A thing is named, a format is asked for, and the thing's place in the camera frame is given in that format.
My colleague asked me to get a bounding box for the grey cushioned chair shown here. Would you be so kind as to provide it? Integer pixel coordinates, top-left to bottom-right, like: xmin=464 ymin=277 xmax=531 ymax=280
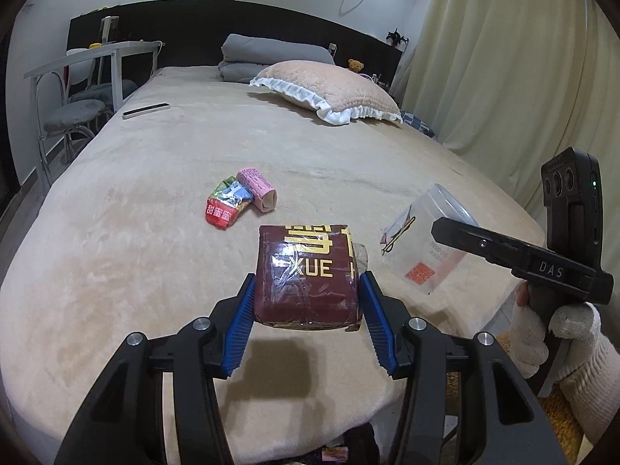
xmin=39 ymin=99 xmax=109 ymax=165

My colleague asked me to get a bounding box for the black camera box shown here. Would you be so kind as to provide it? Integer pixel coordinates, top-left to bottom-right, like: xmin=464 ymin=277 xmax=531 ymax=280
xmin=540 ymin=147 xmax=603 ymax=270

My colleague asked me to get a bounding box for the black headboard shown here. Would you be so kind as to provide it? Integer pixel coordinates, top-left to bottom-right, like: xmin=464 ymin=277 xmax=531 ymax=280
xmin=66 ymin=0 xmax=401 ymax=84

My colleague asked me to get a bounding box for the black figurine on headboard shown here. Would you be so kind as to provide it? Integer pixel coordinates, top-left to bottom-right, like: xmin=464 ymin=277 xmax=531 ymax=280
xmin=386 ymin=28 xmax=410 ymax=48

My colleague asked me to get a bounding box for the small teddy bear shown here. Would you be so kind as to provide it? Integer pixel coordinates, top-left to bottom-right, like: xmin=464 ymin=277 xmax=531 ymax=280
xmin=348 ymin=59 xmax=365 ymax=74

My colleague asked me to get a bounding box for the cream curtain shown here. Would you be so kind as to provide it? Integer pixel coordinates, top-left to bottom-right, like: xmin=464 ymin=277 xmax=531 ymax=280
xmin=392 ymin=0 xmax=620 ymax=233

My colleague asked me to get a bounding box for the clear plastic lidded container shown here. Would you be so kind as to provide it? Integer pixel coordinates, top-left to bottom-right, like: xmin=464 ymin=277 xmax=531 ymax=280
xmin=379 ymin=184 xmax=479 ymax=295

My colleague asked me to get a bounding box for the beige bed blanket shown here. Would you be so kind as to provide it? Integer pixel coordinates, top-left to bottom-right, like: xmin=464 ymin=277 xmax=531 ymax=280
xmin=1 ymin=67 xmax=544 ymax=464

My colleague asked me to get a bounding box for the black trash bin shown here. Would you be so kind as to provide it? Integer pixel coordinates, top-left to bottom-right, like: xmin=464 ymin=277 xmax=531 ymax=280
xmin=320 ymin=423 xmax=381 ymax=465

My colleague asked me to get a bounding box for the black smartphone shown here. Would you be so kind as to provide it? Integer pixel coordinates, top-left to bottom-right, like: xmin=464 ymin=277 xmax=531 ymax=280
xmin=122 ymin=103 xmax=170 ymax=120

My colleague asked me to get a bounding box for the pink frilled pillow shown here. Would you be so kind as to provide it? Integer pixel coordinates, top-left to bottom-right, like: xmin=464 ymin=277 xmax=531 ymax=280
xmin=249 ymin=60 xmax=403 ymax=126

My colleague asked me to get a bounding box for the pink small box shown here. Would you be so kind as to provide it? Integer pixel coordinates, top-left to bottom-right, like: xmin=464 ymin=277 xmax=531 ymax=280
xmin=236 ymin=167 xmax=277 ymax=213

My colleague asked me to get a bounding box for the dark red XUE package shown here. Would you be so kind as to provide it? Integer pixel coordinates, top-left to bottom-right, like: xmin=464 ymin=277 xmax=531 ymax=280
xmin=254 ymin=225 xmax=362 ymax=331

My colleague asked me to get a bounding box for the grey folded blanket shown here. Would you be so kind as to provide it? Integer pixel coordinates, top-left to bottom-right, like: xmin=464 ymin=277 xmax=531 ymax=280
xmin=217 ymin=34 xmax=334 ymax=84

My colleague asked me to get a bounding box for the white gloved right hand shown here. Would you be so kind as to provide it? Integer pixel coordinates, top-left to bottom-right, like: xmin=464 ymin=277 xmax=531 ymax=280
xmin=509 ymin=282 xmax=619 ymax=445

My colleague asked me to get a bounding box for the green red snack wrapper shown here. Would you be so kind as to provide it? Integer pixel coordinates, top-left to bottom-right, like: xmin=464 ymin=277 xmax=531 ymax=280
xmin=205 ymin=176 xmax=253 ymax=230

